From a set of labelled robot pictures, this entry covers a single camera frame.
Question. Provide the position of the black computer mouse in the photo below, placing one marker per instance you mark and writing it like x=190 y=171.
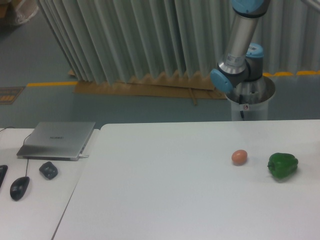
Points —
x=19 y=187

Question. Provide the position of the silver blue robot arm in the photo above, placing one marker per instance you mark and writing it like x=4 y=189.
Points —
x=240 y=50

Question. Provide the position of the green bell pepper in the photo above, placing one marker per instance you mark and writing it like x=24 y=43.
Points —
x=282 y=165

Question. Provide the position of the brown cardboard sheet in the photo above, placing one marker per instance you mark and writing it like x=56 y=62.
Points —
x=194 y=87

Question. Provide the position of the brown egg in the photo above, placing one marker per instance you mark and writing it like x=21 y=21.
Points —
x=239 y=157

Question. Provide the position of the white laptop plug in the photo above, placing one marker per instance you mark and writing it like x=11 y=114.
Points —
x=81 y=156

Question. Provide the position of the pale green pleated curtain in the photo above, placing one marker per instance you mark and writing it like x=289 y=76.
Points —
x=115 y=40

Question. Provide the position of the silver closed laptop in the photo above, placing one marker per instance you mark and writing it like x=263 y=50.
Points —
x=57 y=140

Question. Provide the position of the dark grey small gadget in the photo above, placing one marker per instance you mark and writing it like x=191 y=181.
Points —
x=48 y=170

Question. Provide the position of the black keyboard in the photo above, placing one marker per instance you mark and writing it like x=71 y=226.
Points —
x=3 y=171

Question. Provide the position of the clear plastic bag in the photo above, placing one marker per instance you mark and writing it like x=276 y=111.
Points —
x=21 y=11

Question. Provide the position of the cardboard box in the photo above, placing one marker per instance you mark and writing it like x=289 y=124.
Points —
x=4 y=4

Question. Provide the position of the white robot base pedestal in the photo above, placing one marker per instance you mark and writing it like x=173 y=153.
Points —
x=249 y=110

